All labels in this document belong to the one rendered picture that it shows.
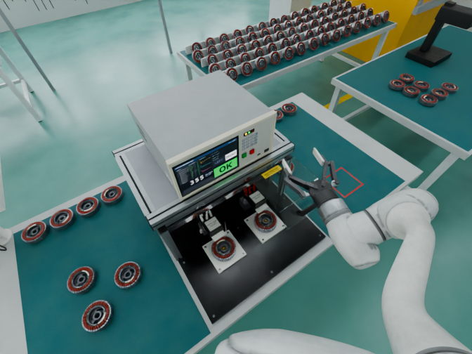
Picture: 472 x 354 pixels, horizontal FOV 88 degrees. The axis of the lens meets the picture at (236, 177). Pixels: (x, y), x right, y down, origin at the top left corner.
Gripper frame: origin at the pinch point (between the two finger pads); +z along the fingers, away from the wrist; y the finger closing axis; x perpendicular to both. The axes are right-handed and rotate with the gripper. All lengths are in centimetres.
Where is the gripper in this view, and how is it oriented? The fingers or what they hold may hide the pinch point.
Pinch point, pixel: (300, 158)
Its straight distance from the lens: 94.8
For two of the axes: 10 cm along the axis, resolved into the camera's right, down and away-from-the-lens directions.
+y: 9.4, -3.4, 0.8
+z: -3.3, -7.8, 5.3
